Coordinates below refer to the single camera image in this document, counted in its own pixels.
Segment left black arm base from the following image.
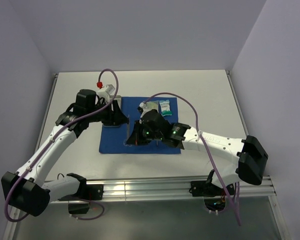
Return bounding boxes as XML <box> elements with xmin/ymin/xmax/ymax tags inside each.
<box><xmin>59</xmin><ymin>184</ymin><xmax>104</xmax><ymax>216</ymax></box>

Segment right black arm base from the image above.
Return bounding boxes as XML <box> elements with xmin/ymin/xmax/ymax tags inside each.
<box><xmin>189</xmin><ymin>180</ymin><xmax>226</xmax><ymax>211</ymax></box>

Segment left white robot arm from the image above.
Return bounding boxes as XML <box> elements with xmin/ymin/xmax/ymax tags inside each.
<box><xmin>1</xmin><ymin>84</ymin><xmax>128</xmax><ymax>221</ymax></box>

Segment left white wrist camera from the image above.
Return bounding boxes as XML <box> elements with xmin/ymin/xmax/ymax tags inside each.
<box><xmin>96</xmin><ymin>81</ymin><xmax>115</xmax><ymax>102</ymax></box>

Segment green printed glove packet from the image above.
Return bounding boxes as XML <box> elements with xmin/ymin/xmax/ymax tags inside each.
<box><xmin>147</xmin><ymin>100</ymin><xmax>159</xmax><ymax>112</ymax></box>

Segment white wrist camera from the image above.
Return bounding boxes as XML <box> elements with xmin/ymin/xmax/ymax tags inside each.
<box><xmin>96</xmin><ymin>81</ymin><xmax>115</xmax><ymax>102</ymax></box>
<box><xmin>137</xmin><ymin>102</ymin><xmax>150</xmax><ymax>118</ymax></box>

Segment aluminium front rail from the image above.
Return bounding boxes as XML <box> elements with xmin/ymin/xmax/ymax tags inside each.
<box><xmin>49</xmin><ymin>176</ymin><xmax>275</xmax><ymax>202</ymax></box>

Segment metal scissors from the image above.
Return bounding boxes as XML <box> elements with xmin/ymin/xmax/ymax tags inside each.
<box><xmin>123</xmin><ymin>115</ymin><xmax>132</xmax><ymax>147</ymax></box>

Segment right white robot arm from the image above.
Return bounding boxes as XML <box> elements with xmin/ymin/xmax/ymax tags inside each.
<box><xmin>126</xmin><ymin>110</ymin><xmax>268</xmax><ymax>189</ymax></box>

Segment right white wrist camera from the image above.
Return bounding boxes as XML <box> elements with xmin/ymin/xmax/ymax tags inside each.
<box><xmin>137</xmin><ymin>102</ymin><xmax>150</xmax><ymax>118</ymax></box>

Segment blue surgical cloth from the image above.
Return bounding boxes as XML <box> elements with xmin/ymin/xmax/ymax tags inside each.
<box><xmin>99</xmin><ymin>96</ymin><xmax>181</xmax><ymax>155</ymax></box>

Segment white teal gauze packet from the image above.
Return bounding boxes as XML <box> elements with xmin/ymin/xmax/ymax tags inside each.
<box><xmin>159</xmin><ymin>99</ymin><xmax>173</xmax><ymax>117</ymax></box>

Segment metal instrument tray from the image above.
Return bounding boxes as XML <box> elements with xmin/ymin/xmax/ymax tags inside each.
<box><xmin>103</xmin><ymin>95</ymin><xmax>122</xmax><ymax>128</ymax></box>

